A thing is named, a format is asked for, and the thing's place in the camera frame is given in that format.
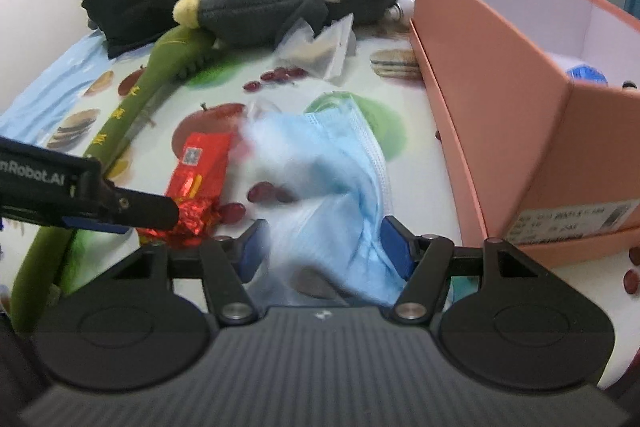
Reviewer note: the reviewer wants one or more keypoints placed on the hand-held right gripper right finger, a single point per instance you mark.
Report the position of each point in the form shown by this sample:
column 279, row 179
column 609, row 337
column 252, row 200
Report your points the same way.
column 395, row 247

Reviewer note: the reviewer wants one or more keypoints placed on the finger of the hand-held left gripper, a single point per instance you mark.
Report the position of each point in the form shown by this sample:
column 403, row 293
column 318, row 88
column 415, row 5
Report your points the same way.
column 145, row 208

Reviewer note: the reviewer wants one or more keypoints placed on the clear plastic packet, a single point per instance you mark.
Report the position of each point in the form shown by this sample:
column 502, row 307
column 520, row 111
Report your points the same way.
column 315, row 54

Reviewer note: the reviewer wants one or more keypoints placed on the long green plush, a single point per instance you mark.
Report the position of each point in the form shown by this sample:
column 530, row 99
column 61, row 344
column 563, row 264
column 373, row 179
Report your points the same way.
column 145, row 87

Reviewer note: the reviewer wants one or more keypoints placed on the pink cardboard box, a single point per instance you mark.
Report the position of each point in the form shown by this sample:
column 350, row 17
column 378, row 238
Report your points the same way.
column 500, row 82

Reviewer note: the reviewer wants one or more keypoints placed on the blue face mask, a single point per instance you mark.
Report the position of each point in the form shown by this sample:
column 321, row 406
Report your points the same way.
column 340, row 167

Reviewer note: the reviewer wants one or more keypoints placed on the printed bed sheet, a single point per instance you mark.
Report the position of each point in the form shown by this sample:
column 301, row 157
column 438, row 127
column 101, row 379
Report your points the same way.
column 225, row 82

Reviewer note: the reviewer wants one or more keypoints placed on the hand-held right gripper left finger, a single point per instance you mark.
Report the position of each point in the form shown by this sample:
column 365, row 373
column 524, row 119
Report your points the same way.
column 252, row 248

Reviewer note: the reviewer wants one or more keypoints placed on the red snack packet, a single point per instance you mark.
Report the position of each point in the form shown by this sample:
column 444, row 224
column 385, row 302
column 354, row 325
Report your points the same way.
column 200, row 172

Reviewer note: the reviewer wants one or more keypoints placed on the blue patterned item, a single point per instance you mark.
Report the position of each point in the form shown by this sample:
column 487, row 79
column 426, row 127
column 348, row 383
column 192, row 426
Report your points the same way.
column 585, row 74

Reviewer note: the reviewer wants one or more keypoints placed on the white light bulb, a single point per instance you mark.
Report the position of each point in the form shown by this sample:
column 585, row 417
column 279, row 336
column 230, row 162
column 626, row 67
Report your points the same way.
column 402, row 4

